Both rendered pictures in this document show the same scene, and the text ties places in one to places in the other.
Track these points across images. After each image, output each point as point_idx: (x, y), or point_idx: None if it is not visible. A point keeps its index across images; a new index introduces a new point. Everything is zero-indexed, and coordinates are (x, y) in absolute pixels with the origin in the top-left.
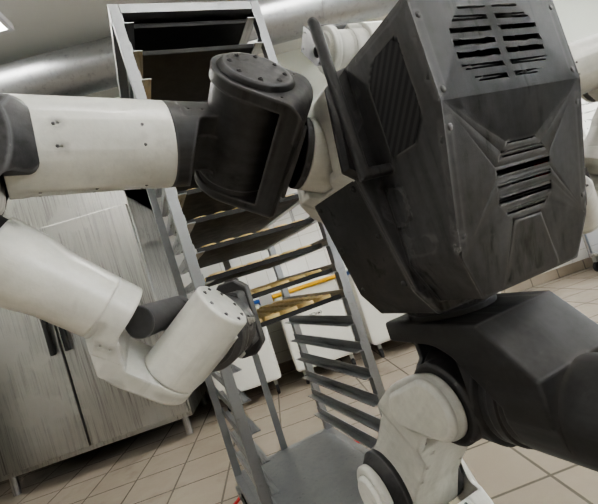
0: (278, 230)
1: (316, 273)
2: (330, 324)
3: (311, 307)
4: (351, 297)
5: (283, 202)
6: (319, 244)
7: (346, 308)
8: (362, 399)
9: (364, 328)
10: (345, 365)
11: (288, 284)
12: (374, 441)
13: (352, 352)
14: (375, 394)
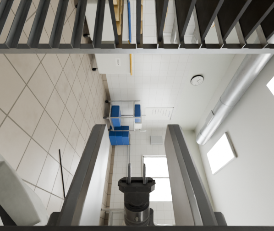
0: (189, 11)
1: (139, 32)
2: (96, 19)
3: (112, 20)
4: (114, 52)
5: (207, 22)
6: (160, 40)
7: (106, 44)
8: (33, 29)
9: (90, 53)
10: (62, 19)
11: (139, 6)
12: (0, 25)
13: (71, 39)
14: (37, 46)
